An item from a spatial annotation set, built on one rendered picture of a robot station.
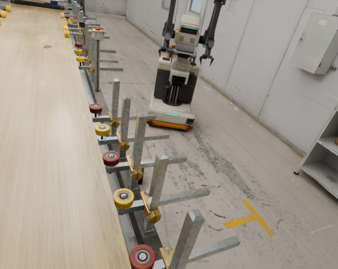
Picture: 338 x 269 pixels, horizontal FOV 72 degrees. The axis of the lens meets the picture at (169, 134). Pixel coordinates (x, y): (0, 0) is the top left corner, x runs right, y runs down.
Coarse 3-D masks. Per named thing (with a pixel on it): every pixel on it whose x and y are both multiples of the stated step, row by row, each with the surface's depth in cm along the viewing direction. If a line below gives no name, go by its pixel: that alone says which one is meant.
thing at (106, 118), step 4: (92, 116) 150; (96, 116) 151; (100, 116) 152; (104, 116) 152; (108, 116) 153; (120, 116) 156; (132, 116) 159; (148, 116) 164; (152, 116) 165; (92, 120) 150; (96, 120) 150; (100, 120) 151; (104, 120) 152; (108, 120) 153; (120, 120) 157
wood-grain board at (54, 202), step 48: (0, 48) 204; (48, 48) 227; (0, 96) 137; (48, 96) 147; (0, 144) 103; (48, 144) 109; (96, 144) 115; (0, 192) 83; (48, 192) 86; (96, 192) 90; (0, 240) 69; (48, 240) 71; (96, 240) 74
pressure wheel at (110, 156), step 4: (104, 152) 110; (108, 152) 110; (112, 152) 111; (116, 152) 111; (104, 156) 107; (108, 156) 108; (112, 156) 109; (116, 156) 109; (104, 160) 106; (108, 160) 106; (112, 160) 106; (116, 160) 107; (104, 164) 107; (108, 164) 107; (112, 164) 107; (116, 164) 109
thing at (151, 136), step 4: (116, 136) 136; (128, 136) 138; (132, 136) 139; (144, 136) 141; (148, 136) 142; (152, 136) 143; (156, 136) 144; (160, 136) 145; (164, 136) 146; (168, 136) 148; (100, 140) 130; (104, 140) 131; (108, 140) 132; (112, 140) 133; (116, 140) 134; (128, 140) 138; (132, 140) 139; (144, 140) 142; (100, 144) 131; (104, 144) 132
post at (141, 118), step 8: (136, 120) 100; (144, 120) 98; (136, 128) 101; (144, 128) 100; (136, 136) 102; (136, 144) 104; (136, 152) 106; (136, 160) 109; (136, 168) 112; (136, 184) 118
